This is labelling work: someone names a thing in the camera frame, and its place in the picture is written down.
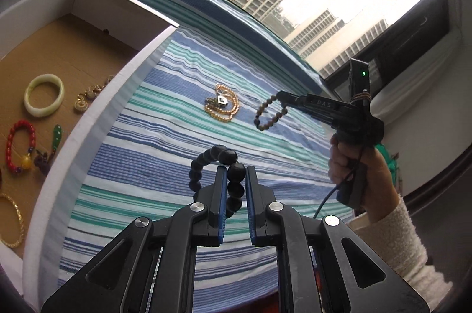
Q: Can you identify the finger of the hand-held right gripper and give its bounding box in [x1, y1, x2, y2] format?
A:
[276, 91, 350, 130]

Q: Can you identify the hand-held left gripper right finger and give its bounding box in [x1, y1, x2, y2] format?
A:
[245, 165, 430, 313]

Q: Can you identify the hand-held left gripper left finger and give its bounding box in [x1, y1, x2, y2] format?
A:
[42, 166, 227, 313]

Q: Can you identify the black bead bracelet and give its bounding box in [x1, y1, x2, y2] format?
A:
[188, 144, 246, 220]

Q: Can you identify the brown wooden bead bracelet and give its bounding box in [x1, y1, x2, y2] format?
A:
[254, 94, 289, 132]

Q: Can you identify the green jade pendant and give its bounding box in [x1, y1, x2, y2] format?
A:
[35, 124, 63, 174]

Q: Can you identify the gold chain bracelet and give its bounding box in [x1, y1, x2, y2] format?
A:
[0, 192, 26, 248]

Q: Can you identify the pale green jade bangle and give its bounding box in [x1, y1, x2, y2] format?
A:
[24, 74, 66, 117]

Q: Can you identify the red bead bracelet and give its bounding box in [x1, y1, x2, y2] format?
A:
[5, 119, 37, 174]

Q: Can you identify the white cardboard box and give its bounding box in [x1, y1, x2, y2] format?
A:
[0, 0, 181, 310]

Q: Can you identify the person's right forearm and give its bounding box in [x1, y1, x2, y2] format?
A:
[348, 196, 454, 299]

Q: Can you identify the person's right hand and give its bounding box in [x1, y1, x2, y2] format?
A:
[329, 134, 402, 224]

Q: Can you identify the green cloth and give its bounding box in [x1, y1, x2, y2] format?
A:
[376, 144, 401, 188]

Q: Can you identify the white high-rise building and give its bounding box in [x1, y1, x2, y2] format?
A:
[286, 7, 389, 78]

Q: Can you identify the striped bed sheet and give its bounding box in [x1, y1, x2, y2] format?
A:
[59, 0, 355, 302]

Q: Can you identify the silver square pendant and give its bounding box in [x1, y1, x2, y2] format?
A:
[206, 95, 229, 108]

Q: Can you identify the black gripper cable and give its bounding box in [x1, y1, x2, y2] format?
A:
[313, 147, 366, 220]

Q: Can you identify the amber bead necklace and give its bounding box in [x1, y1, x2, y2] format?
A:
[204, 84, 240, 123]

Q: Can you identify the dark window frame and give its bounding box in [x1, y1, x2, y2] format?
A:
[321, 0, 472, 203]

